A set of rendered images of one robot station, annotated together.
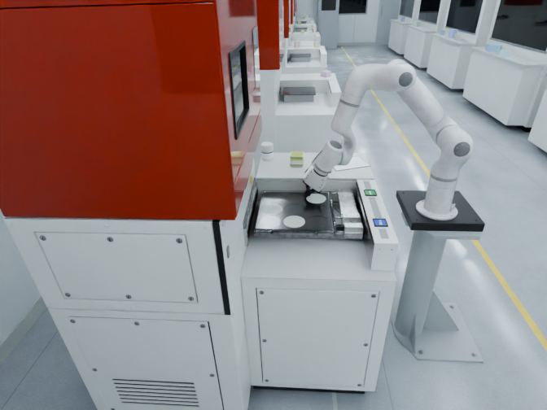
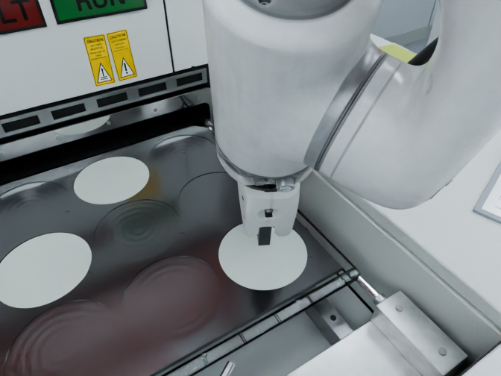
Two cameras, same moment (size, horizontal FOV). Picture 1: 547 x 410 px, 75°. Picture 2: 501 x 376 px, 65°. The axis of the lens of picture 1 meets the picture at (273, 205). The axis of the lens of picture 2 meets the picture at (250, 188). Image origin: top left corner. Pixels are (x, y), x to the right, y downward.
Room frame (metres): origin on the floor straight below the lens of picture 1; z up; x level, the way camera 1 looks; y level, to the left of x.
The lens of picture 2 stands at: (1.41, -0.44, 1.25)
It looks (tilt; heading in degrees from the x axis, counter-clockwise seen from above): 42 degrees down; 54
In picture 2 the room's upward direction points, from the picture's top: straight up
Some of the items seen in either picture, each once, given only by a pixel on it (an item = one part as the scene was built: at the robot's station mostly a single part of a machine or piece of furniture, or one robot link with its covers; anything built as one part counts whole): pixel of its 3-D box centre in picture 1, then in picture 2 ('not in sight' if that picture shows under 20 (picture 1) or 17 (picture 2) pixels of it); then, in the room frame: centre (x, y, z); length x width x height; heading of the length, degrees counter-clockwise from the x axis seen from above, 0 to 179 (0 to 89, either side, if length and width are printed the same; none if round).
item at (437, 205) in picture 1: (439, 194); not in sight; (1.50, -0.80, 0.95); 0.19 x 0.19 x 0.18
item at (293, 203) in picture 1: (294, 209); (138, 230); (1.49, -0.10, 0.90); 0.34 x 0.34 x 0.01; 85
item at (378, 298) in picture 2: not in sight; (370, 289); (1.65, -0.32, 0.89); 0.05 x 0.01 x 0.01; 85
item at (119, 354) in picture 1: (185, 307); not in sight; (1.34, 0.48, 0.41); 0.82 x 0.71 x 0.82; 175
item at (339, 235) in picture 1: (307, 234); not in sight; (1.36, -0.15, 0.84); 0.50 x 0.02 x 0.03; 85
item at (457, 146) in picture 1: (451, 154); not in sight; (1.47, -0.80, 1.17); 0.19 x 0.12 x 0.24; 174
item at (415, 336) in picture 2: (346, 192); (416, 336); (1.65, -0.38, 0.89); 0.08 x 0.03 x 0.03; 85
